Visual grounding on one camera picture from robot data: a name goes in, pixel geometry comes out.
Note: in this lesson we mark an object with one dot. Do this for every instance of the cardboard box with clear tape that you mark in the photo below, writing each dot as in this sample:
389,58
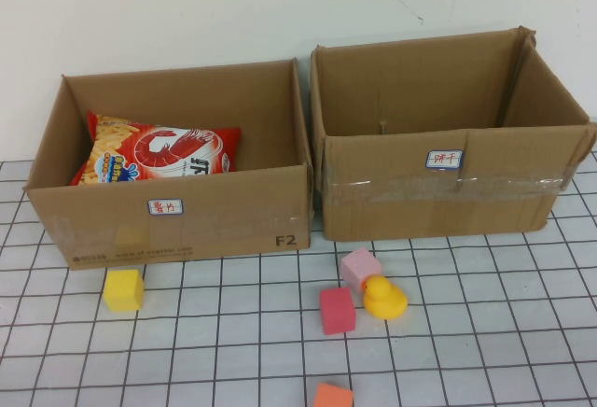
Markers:
396,211

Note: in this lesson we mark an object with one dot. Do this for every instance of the magenta foam cube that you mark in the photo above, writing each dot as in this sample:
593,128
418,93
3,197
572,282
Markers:
338,311

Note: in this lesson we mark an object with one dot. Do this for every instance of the yellow rubber duck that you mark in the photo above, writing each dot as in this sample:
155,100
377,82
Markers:
385,302

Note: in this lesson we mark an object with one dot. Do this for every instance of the yellow foam cube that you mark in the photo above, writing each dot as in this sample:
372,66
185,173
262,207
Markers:
123,291

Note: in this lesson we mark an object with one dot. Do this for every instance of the orange foam cube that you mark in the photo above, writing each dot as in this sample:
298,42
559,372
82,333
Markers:
332,397

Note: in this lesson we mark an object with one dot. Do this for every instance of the light pink foam cube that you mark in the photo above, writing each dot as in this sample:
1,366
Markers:
358,264

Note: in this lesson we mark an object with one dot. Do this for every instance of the white blue-bordered paper label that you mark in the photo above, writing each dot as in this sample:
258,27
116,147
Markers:
165,207
445,159

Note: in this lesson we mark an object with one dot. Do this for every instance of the cardboard box with F2 print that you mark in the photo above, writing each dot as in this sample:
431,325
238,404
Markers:
224,229

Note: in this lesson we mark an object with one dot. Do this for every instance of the red shrimp chips bag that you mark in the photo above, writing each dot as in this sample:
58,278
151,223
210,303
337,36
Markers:
158,150

